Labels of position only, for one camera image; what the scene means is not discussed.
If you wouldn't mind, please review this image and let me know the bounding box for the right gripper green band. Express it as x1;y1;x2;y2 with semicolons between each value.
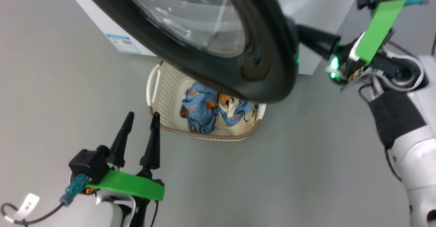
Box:
296;0;406;91

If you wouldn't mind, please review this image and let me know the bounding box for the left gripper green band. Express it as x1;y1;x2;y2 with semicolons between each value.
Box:
85;111;166;202

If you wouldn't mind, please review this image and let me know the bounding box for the black-rimmed glass washer door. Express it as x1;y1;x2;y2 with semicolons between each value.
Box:
74;0;300;104

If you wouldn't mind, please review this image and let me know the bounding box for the blue garment with orange prints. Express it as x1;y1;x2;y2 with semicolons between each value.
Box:
180;82;220;134

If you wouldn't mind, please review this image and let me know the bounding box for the cream and blue garment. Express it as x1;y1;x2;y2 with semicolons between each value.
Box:
217;93;254;127

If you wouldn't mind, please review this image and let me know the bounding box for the white front-load washing machine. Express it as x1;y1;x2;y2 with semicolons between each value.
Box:
61;0;365;75

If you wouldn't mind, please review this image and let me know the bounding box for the cream perforated laundry basket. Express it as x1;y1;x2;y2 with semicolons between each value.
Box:
146;60;267;141

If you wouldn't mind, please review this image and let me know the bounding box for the blue energy label sticker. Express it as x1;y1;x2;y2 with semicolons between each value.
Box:
106;34;141;54

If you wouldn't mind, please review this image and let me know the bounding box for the thin left arm cable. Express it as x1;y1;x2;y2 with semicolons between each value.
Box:
150;201;160;227

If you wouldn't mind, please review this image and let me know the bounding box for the teal left camera plug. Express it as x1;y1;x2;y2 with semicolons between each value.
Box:
60;174;90;207

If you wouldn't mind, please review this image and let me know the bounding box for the grey left camera cable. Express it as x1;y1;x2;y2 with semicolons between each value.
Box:
0;201;65;226

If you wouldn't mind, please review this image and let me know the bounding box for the white cable tag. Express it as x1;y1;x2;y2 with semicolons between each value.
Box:
14;193;40;221

